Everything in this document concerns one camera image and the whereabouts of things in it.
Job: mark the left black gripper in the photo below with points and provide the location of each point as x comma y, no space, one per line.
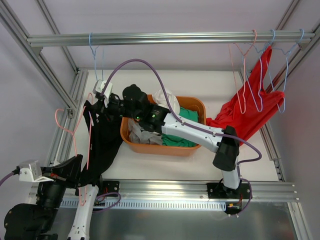
59,177

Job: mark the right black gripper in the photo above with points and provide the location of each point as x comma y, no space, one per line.
102,107

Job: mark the black tank top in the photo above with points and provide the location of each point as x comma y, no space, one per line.
105,141

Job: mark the grey tank top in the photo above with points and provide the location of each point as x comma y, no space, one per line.
138,135

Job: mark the white tank top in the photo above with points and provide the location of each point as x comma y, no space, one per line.
161,99

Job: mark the green tank top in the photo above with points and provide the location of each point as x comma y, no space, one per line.
177,135

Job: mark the blue wire hanger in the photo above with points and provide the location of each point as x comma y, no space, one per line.
260,52
287,54
94,55

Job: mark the red tank top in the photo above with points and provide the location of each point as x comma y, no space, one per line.
241,112

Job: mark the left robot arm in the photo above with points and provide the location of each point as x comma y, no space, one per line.
26,221

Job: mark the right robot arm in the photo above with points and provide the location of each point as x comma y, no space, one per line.
154,118

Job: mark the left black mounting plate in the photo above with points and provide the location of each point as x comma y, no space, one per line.
109,187

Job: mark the black mounting plate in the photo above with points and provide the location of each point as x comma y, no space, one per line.
216,190
109,187

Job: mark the orange plastic basket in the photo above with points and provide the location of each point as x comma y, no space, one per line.
187,102

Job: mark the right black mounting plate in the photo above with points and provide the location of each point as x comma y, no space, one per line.
216,190

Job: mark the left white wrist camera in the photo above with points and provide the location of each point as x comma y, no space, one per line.
30,171

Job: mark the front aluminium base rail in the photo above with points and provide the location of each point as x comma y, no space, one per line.
261,191

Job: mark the white slotted cable duct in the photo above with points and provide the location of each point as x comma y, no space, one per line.
127,204

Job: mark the aluminium hanging rail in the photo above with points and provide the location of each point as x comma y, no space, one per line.
110,39

